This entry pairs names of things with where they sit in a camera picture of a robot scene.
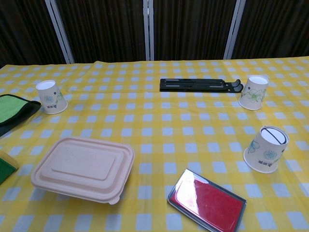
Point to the black folding stand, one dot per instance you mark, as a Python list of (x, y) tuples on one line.
[(193, 85)]

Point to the green cloth black edged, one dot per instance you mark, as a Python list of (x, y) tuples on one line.
[(12, 108)]

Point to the red ink pad case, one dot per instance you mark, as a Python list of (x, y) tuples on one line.
[(210, 200)]

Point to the white floral paper cup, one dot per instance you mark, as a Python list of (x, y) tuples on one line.
[(51, 100)]

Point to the yellow white checked tablecloth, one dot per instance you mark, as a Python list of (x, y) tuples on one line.
[(154, 120)]

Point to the paper cup green flower print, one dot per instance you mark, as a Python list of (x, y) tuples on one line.
[(253, 95)]

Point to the paper cup black marked base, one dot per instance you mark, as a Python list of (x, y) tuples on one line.
[(265, 152)]

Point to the yellow green sponge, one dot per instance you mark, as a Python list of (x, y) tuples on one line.
[(6, 166)]

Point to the beige lidded lunch box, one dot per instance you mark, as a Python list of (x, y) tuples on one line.
[(82, 166)]

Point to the white screen frame post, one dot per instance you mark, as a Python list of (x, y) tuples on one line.
[(60, 31), (233, 29), (148, 29)]

